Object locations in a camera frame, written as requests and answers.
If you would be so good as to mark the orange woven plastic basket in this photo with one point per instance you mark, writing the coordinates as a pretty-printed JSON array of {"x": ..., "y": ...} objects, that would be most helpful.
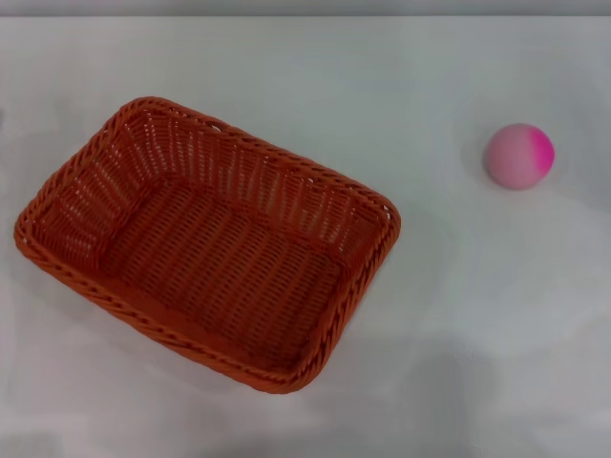
[{"x": 224, "y": 267}]

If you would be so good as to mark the pink peach toy ball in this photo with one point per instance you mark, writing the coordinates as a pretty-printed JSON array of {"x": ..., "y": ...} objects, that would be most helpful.
[{"x": 515, "y": 157}]

